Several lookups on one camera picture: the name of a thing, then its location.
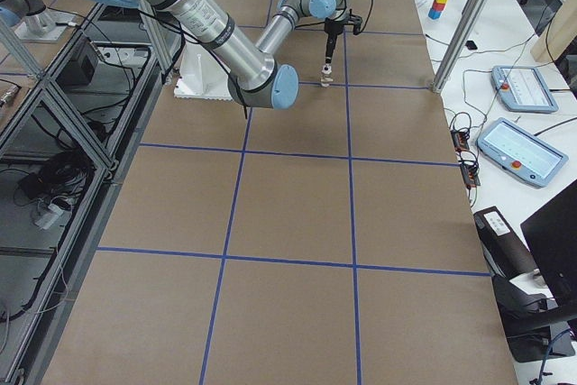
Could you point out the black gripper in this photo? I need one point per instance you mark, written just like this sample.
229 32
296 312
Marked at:
333 30

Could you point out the white brass PPR valve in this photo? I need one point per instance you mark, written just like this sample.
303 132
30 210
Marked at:
326 79

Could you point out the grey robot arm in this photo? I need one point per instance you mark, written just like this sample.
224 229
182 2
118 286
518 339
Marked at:
256 79

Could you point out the grey robot arm base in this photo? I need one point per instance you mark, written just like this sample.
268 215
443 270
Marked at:
32 20

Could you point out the blue toy block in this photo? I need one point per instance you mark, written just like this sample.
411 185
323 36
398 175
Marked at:
434 14

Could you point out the red toy block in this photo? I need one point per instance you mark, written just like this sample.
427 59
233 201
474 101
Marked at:
436 8

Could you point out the small black square object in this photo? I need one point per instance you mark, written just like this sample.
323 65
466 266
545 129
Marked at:
471 45

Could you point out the far teach pendant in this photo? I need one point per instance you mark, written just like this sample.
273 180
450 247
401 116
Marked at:
523 90

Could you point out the teach pendant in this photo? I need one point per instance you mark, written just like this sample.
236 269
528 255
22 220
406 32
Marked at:
523 90
521 153

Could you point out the near teach pendant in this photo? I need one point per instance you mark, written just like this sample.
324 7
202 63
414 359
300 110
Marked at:
521 153

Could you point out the wooden board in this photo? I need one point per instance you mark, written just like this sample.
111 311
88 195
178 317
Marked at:
557 35

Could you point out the black monitor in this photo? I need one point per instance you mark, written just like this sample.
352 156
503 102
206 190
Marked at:
550 233

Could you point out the white power adapter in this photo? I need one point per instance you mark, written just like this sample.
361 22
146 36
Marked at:
49 217

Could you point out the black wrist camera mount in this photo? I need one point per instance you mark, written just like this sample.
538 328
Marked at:
355 21

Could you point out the white camera stand base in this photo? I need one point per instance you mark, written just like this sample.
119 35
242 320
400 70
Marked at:
200 76

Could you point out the aluminium frame post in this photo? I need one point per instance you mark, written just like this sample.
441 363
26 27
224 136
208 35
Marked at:
470 15

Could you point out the aluminium table frame rail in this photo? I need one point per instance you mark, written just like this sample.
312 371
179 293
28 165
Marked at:
67 138

